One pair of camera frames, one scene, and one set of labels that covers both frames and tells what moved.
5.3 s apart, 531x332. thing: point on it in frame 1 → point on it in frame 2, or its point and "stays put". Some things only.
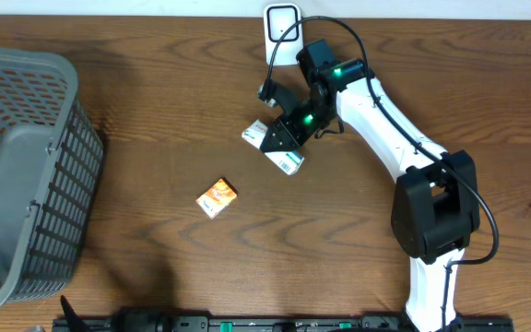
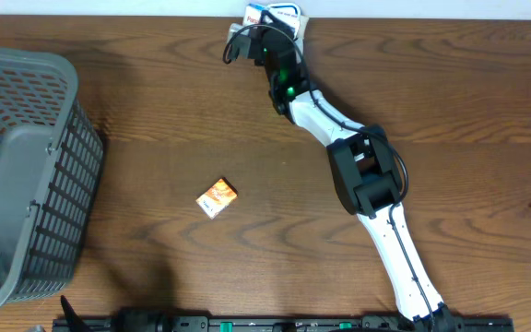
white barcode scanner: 277,18 stays put
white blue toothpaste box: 289,160 → 252,15
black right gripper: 290,136 → 254,55
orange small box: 217,198 stays put
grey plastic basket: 36,161 stays put
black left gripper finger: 75,322 stays put
